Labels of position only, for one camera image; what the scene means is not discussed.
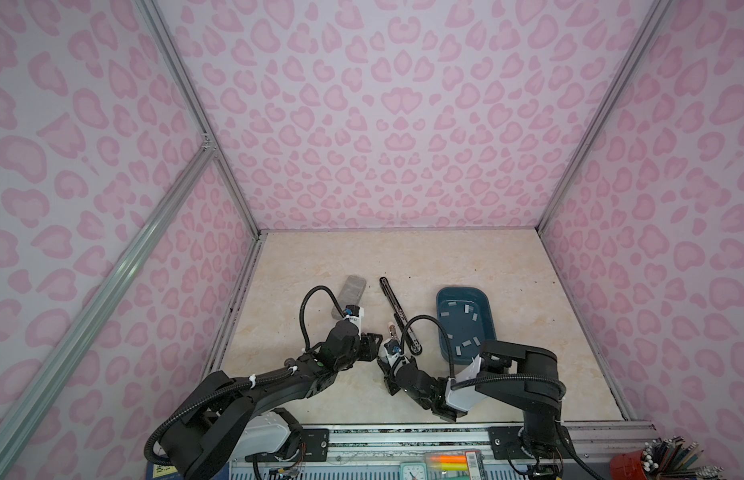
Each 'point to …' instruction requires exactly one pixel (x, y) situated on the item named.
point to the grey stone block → (349, 295)
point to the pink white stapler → (392, 329)
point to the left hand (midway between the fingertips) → (380, 334)
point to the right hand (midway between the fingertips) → (382, 361)
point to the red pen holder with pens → (666, 458)
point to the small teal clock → (413, 471)
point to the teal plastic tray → (468, 317)
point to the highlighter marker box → (446, 462)
